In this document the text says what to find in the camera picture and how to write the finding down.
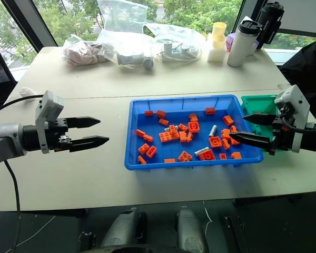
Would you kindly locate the grey rounded robot leg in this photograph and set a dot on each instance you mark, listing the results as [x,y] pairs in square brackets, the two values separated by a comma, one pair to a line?
[125,229]
[191,232]

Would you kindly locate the black drinking bottle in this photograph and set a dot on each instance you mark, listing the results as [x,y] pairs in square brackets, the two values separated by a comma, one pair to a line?
[270,21]

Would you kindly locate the plastic bag with power strip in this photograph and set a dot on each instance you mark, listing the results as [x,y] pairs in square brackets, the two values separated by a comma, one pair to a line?
[179,34]

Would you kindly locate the stacked pale yellow cups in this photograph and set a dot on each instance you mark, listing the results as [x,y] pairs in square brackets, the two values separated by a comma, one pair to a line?
[219,34]

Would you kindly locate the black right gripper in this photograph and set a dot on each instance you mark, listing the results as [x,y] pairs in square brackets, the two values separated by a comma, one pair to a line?
[281,139]

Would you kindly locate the white power strip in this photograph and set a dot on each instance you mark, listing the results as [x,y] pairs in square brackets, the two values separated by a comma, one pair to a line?
[179,54]

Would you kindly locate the black flat bar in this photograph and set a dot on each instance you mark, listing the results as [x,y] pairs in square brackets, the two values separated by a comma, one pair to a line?
[234,234]

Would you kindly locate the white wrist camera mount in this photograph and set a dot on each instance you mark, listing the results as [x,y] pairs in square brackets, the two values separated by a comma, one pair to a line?
[48,104]
[295,101]

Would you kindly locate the white tumbler with black lid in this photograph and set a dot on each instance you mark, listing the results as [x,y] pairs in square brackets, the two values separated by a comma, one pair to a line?
[239,47]

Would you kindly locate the orange toy building block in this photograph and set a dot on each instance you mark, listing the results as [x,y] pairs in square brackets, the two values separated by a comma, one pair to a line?
[151,151]
[207,156]
[193,117]
[141,160]
[174,133]
[215,142]
[169,160]
[222,156]
[225,133]
[140,133]
[228,120]
[236,155]
[183,127]
[161,114]
[225,144]
[183,137]
[165,137]
[163,122]
[185,156]
[210,111]
[233,129]
[189,136]
[148,138]
[148,113]
[143,149]
[193,127]
[235,142]

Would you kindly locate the plastic bag with pink items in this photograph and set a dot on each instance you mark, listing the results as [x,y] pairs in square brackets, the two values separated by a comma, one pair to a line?
[81,54]

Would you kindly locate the black fabric cover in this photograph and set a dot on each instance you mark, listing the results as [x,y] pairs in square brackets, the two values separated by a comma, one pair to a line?
[309,66]

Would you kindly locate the purple crumpled bag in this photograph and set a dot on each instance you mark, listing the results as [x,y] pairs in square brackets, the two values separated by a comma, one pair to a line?
[230,42]

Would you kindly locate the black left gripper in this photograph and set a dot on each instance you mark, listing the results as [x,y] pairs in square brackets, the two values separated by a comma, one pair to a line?
[56,137]

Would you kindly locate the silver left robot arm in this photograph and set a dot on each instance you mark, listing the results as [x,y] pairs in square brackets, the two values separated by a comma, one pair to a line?
[8,137]

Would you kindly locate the green plastic tray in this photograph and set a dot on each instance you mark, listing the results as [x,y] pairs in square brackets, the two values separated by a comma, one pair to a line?
[255,105]

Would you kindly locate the plastic bag with grey devices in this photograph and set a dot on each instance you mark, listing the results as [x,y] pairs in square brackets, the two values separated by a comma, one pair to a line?
[129,56]

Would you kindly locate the crumpled white tissue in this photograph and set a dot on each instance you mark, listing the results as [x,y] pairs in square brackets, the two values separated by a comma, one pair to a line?
[26,91]

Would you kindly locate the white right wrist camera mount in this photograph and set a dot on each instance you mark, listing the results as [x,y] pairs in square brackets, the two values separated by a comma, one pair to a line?
[295,101]

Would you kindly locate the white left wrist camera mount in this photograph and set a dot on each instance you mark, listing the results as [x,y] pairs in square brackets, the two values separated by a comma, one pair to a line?
[48,104]

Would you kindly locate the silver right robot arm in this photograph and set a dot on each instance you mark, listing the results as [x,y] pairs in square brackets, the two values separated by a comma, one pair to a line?
[313,141]

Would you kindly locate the empty clear plastic bag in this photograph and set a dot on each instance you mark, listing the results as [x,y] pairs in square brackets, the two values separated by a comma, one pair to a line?
[121,15]

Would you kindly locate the blue plastic tray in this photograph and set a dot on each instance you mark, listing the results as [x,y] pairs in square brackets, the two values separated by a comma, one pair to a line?
[158,155]

